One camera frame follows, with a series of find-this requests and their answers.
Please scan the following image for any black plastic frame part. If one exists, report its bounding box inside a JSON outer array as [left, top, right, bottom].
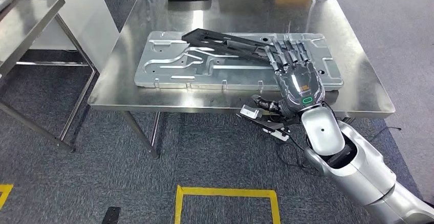
[[181, 28, 284, 64]]

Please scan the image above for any stainless steel workbench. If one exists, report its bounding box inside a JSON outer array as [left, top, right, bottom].
[[87, 0, 396, 160]]

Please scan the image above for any stamped grey metal panel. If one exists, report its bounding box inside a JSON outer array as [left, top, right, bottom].
[[134, 30, 344, 92]]

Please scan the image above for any white power strip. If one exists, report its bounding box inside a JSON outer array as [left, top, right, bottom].
[[262, 127, 291, 143]]

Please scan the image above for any yellow tape square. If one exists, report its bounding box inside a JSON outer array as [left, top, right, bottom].
[[173, 185, 281, 224]]

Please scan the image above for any white cabinet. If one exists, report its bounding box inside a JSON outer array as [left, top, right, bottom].
[[29, 0, 120, 74]]

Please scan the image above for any stainless steel side table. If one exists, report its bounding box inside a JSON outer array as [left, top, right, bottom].
[[0, 0, 97, 152]]

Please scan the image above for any yellow floor tape corner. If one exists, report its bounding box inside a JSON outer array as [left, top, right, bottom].
[[0, 184, 14, 211]]

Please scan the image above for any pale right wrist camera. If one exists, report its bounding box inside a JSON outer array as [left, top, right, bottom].
[[238, 104, 264, 121]]

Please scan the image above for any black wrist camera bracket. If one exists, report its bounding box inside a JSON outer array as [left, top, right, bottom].
[[237, 112, 301, 131]]

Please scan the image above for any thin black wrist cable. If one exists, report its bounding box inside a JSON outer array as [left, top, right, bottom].
[[274, 138, 328, 177]]

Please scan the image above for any black floor cable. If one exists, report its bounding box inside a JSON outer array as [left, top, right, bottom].
[[367, 126, 402, 144]]

